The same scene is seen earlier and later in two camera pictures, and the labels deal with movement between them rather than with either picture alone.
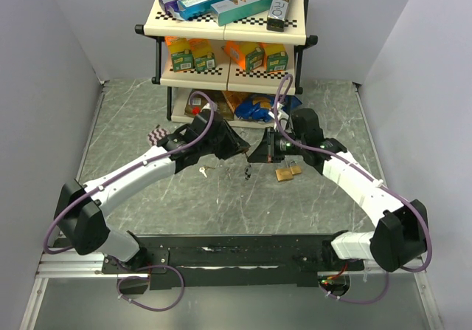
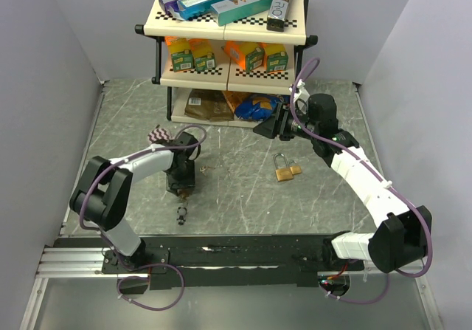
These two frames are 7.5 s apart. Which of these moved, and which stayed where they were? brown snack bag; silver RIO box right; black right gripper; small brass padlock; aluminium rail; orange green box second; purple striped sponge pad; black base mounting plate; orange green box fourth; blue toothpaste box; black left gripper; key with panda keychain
Moved: black right gripper; key with panda keychain; small brass padlock; black left gripper
Stayed: purple striped sponge pad; silver RIO box right; black base mounting plate; orange green box fourth; blue toothpaste box; brown snack bag; orange green box second; aluminium rail
